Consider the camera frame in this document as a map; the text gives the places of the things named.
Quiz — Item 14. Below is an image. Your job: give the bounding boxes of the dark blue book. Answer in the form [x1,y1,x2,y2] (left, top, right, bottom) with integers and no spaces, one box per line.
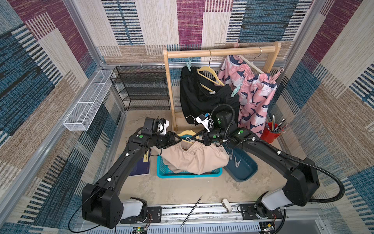
[129,152,150,176]

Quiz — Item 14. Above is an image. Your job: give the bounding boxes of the white hanger of pink shorts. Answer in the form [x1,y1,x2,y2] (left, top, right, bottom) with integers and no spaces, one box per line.
[238,55,264,74]

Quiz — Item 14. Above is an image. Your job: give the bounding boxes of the beige shorts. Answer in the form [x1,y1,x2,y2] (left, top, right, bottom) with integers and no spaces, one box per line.
[152,141,229,175]

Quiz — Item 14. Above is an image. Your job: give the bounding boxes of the yellow hanger of black shorts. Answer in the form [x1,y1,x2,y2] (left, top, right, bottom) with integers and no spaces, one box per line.
[197,49,225,87]

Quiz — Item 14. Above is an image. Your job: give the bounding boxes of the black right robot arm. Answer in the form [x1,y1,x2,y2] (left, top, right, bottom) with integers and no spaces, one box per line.
[194,104,345,219]

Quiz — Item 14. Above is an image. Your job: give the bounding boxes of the black wire shelf rack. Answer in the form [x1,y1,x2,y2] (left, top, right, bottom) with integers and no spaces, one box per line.
[111,66,170,111]

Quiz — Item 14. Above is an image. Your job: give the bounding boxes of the small white block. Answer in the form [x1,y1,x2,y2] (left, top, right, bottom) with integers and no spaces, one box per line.
[222,198,233,213]

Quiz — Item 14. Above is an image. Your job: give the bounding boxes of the mint clothespin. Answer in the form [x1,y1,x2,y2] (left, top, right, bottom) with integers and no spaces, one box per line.
[231,83,243,98]
[186,58,192,72]

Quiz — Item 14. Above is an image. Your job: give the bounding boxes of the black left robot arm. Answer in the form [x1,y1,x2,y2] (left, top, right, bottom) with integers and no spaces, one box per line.
[82,118,182,229]

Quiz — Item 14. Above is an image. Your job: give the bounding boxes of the pink patterned shorts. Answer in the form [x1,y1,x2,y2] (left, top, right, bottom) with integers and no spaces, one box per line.
[218,55,278,137]

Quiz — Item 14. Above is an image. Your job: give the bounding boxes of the wooden clothes rack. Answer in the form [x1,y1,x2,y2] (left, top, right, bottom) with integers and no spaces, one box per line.
[163,42,282,131]

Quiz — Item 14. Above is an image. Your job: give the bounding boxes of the yellow hanger of beige shorts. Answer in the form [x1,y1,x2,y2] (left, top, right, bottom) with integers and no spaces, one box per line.
[177,120,197,144]

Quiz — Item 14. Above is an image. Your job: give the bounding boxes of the black shorts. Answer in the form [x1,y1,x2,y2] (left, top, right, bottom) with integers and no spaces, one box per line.
[180,66,240,125]

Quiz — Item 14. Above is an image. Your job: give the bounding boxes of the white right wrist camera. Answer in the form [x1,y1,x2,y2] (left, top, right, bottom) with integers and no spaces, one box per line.
[195,113,214,133]

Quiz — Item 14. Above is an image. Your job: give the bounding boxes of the turquoise plastic basket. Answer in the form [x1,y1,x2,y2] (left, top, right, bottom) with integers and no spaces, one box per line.
[157,156,223,179]

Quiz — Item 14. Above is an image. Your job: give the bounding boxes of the dark teal plastic tray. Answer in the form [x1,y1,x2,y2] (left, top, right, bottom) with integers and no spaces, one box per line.
[224,147,258,182]

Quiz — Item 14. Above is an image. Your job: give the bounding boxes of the thin metal rod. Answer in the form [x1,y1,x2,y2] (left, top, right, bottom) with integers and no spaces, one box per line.
[180,196,203,229]

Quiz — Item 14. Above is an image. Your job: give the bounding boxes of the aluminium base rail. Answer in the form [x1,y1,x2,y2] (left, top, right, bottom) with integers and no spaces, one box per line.
[89,202,332,234]

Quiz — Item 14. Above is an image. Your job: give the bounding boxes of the pink clothespin right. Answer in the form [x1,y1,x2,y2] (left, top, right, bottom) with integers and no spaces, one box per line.
[271,68,284,82]

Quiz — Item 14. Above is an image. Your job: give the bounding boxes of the red pen cup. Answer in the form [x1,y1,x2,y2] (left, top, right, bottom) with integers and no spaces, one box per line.
[261,122,281,143]

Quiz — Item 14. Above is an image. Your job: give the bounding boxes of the white wire wall basket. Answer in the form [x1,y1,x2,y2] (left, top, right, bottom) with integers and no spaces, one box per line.
[63,70,113,131]

